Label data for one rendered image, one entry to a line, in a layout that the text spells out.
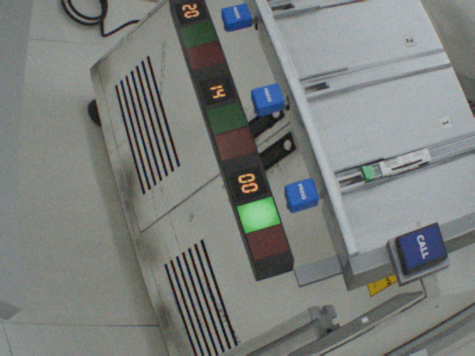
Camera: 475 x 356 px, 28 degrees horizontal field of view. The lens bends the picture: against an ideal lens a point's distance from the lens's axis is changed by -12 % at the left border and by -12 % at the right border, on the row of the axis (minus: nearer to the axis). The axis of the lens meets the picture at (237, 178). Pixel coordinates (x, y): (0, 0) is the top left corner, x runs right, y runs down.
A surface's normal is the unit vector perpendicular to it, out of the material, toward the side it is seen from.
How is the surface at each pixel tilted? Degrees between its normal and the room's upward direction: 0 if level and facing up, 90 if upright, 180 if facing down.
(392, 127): 42
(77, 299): 0
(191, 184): 90
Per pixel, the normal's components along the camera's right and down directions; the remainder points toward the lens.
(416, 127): -0.01, -0.37
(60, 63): 0.64, -0.46
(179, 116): -0.72, -0.05
